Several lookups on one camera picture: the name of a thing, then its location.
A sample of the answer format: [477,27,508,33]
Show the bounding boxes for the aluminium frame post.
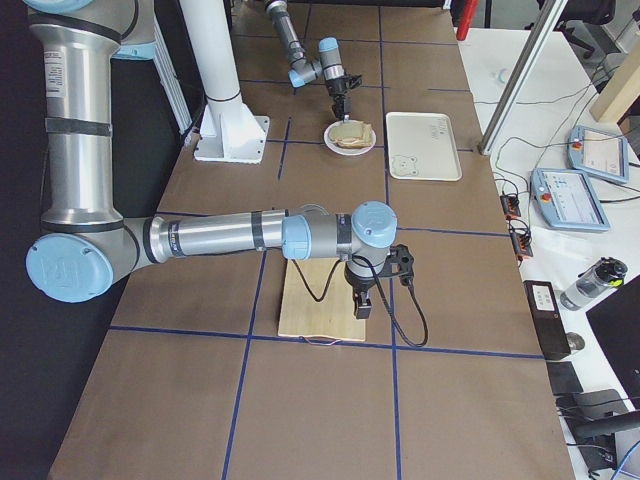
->
[478,0,568,156]

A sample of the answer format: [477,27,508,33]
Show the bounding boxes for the black office chair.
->
[554,0,617,60]

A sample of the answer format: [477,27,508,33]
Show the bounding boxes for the wooden beam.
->
[590,43,640,123]

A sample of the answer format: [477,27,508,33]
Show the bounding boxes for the black monitor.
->
[586,284,639,397]

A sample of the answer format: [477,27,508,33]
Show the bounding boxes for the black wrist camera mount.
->
[387,244,414,288]

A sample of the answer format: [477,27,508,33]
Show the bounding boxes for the white round plate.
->
[324,120,376,156]

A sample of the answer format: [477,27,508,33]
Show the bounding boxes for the far blue teach pendant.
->
[567,125,630,184]

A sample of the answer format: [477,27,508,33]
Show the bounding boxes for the clear water bottle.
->
[560,257,628,310]

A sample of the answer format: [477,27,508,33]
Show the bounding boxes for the black stand base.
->
[555,389,639,453]

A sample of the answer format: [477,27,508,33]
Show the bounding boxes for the near blue teach pendant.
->
[530,168,610,232]

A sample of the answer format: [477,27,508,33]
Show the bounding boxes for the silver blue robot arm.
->
[264,0,361,121]
[23,1,408,319]

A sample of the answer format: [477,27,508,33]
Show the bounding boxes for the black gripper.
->
[345,269,375,319]
[325,75,351,122]

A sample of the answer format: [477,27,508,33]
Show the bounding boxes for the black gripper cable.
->
[289,254,430,348]

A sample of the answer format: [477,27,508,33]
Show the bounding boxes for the near orange black adapter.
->
[509,227,533,261]

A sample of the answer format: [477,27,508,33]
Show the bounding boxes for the bread slice under egg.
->
[332,123,374,149]

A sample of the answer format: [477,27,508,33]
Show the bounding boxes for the far orange black adapter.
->
[500,193,521,220]

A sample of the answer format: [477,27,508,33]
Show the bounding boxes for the orange black adapter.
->
[500,193,521,220]
[509,227,533,261]

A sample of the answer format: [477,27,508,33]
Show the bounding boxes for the blue teach pendant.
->
[530,168,610,232]
[567,125,630,184]

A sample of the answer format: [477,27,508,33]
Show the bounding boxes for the white pillar with base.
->
[180,0,270,164]

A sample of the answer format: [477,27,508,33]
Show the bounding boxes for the red object at back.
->
[456,0,479,41]

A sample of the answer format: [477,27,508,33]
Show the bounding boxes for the black box with label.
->
[523,280,571,361]

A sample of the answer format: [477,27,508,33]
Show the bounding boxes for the white bear tray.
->
[385,112,462,182]

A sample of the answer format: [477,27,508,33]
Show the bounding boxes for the aluminium rail behind pillar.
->
[153,18,192,134]

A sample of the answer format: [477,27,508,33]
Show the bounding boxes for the wooden cutting board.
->
[278,259,366,342]

